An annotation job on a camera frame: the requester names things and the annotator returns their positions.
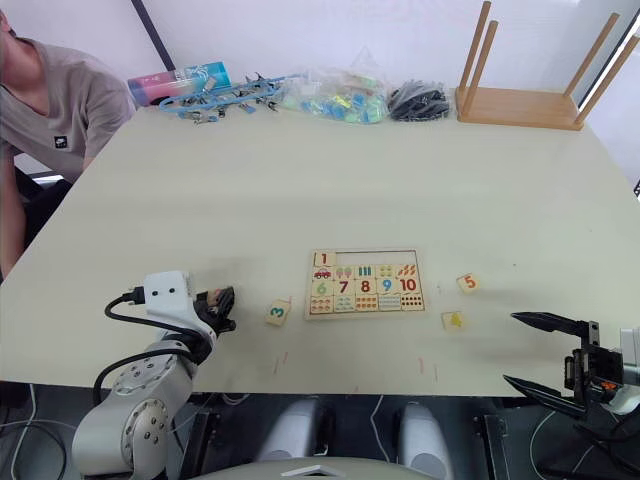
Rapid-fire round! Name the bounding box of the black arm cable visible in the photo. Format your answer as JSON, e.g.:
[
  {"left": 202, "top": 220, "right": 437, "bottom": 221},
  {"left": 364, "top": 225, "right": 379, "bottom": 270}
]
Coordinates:
[
  {"left": 91, "top": 286, "right": 221, "bottom": 407},
  {"left": 573, "top": 412, "right": 640, "bottom": 451}
]

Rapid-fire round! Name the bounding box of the upturned wooden stool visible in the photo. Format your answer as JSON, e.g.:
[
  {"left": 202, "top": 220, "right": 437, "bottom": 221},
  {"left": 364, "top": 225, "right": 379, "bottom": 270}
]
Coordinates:
[{"left": 454, "top": 0, "right": 640, "bottom": 133}]

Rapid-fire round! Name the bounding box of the blue hanger with metal clips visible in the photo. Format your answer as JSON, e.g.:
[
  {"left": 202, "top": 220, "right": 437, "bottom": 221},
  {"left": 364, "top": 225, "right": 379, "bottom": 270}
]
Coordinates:
[{"left": 158, "top": 70, "right": 307, "bottom": 126}]

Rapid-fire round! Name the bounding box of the black chair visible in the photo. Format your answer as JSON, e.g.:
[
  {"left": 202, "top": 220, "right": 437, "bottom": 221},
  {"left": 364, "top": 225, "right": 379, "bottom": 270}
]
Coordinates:
[{"left": 13, "top": 152, "right": 74, "bottom": 251}]

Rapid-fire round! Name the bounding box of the black diagonal pole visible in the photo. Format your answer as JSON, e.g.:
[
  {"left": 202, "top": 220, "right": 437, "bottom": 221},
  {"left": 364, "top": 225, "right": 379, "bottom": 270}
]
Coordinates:
[{"left": 130, "top": 0, "right": 177, "bottom": 72}]

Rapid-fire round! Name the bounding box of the grey robot torso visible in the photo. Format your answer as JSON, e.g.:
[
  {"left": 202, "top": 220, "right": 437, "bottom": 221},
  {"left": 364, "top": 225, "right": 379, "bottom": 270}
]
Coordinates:
[{"left": 192, "top": 456, "right": 451, "bottom": 480}]

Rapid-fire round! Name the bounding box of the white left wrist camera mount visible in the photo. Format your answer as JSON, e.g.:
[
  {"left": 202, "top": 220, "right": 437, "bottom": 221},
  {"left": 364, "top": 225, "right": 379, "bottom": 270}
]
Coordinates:
[{"left": 143, "top": 270, "right": 217, "bottom": 347}]

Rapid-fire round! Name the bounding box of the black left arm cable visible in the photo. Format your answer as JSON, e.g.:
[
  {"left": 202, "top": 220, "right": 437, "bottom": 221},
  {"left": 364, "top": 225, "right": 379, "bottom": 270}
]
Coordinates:
[{"left": 91, "top": 286, "right": 221, "bottom": 407}]

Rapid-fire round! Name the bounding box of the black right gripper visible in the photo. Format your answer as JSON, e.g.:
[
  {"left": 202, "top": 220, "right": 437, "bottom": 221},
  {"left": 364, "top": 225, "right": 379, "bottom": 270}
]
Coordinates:
[{"left": 502, "top": 311, "right": 625, "bottom": 420}]

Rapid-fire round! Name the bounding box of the wooden tile green number 3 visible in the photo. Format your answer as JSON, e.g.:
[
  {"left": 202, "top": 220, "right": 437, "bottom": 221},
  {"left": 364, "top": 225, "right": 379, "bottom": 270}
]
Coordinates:
[{"left": 264, "top": 298, "right": 292, "bottom": 329}]

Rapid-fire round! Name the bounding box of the person in grey t-shirt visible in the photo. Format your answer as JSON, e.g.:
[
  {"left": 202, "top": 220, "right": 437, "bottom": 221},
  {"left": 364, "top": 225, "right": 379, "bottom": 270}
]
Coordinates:
[{"left": 0, "top": 8, "right": 138, "bottom": 282}]

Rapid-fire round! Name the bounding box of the clear bag of colourful pieces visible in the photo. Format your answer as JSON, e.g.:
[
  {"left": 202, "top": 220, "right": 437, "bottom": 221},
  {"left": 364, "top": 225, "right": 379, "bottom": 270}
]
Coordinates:
[{"left": 278, "top": 65, "right": 392, "bottom": 126}]

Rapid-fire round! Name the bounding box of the thin white cable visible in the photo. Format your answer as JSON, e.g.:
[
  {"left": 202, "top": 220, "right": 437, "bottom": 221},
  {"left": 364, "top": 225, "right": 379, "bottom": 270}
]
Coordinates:
[{"left": 0, "top": 384, "right": 69, "bottom": 480}]

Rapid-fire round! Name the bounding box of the wooden number puzzle board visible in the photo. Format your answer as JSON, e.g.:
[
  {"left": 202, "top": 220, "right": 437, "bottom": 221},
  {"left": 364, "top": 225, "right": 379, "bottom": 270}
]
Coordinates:
[{"left": 303, "top": 248, "right": 428, "bottom": 322}]

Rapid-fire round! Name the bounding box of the clear bag of black parts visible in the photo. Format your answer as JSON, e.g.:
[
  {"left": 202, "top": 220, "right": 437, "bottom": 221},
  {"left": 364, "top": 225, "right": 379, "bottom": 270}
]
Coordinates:
[{"left": 388, "top": 78, "right": 454, "bottom": 123}]

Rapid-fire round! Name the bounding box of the pink and teal box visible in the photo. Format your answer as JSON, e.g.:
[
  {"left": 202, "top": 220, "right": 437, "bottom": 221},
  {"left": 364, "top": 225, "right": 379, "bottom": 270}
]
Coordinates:
[{"left": 126, "top": 60, "right": 233, "bottom": 108}]

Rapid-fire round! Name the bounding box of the grey rounded robot leg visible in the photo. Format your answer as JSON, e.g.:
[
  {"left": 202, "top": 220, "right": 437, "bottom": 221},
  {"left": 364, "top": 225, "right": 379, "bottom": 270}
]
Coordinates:
[
  {"left": 396, "top": 401, "right": 454, "bottom": 467},
  {"left": 255, "top": 398, "right": 334, "bottom": 464}
]

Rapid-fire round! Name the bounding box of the wooden tile orange number 5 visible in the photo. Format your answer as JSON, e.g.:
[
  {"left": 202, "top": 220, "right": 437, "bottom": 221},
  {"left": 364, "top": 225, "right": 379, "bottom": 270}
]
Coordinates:
[{"left": 455, "top": 273, "right": 481, "bottom": 297}]

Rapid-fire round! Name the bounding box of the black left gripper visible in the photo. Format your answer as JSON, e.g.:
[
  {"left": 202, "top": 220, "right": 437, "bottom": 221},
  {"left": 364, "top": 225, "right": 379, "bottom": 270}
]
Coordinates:
[{"left": 192, "top": 285, "right": 238, "bottom": 338}]

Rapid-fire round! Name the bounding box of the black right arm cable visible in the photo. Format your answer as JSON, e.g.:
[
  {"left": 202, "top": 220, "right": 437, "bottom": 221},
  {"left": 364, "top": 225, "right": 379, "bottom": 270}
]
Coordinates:
[{"left": 573, "top": 412, "right": 640, "bottom": 451}]

